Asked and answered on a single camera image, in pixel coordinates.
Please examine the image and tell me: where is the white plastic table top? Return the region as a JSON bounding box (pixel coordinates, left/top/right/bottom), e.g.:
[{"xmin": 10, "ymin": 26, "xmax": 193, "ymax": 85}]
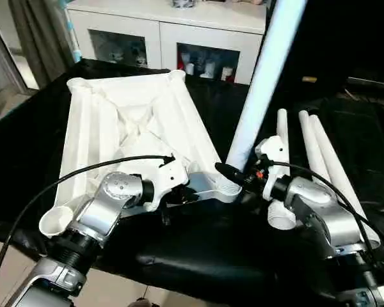
[{"xmin": 39, "ymin": 69, "xmax": 244, "ymax": 238}]

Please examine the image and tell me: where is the black work mat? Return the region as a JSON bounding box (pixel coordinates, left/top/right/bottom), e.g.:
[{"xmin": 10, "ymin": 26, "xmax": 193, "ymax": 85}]
[{"xmin": 0, "ymin": 59, "xmax": 384, "ymax": 307}]

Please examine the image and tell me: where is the white glass-door cabinet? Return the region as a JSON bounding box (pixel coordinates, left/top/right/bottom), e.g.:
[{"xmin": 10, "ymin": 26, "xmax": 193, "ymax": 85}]
[{"xmin": 65, "ymin": 0, "xmax": 268, "ymax": 86}]

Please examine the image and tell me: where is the large black case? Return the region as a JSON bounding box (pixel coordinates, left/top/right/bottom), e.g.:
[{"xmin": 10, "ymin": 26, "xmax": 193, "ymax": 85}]
[{"xmin": 249, "ymin": 0, "xmax": 384, "ymax": 89}]

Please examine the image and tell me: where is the blue white patterned item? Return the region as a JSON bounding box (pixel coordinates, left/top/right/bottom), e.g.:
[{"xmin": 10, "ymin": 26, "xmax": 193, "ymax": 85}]
[{"xmin": 63, "ymin": 0, "xmax": 83, "ymax": 63}]

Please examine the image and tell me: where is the grey curtain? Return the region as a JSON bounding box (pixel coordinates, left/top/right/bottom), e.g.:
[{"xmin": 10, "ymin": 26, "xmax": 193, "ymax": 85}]
[{"xmin": 8, "ymin": 0, "xmax": 72, "ymax": 90}]

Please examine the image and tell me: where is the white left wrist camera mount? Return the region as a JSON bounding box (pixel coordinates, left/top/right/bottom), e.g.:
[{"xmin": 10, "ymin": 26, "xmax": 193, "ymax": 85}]
[{"xmin": 143, "ymin": 156, "xmax": 190, "ymax": 212}]

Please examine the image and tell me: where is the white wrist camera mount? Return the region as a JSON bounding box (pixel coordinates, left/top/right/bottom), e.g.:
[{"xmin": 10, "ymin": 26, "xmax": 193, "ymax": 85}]
[
  {"xmin": 143, "ymin": 156, "xmax": 190, "ymax": 212},
  {"xmin": 255, "ymin": 136, "xmax": 291, "ymax": 201}
]

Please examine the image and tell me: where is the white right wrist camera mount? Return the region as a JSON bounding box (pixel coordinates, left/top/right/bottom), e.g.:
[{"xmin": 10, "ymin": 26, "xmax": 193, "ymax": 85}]
[{"xmin": 255, "ymin": 136, "xmax": 291, "ymax": 201}]

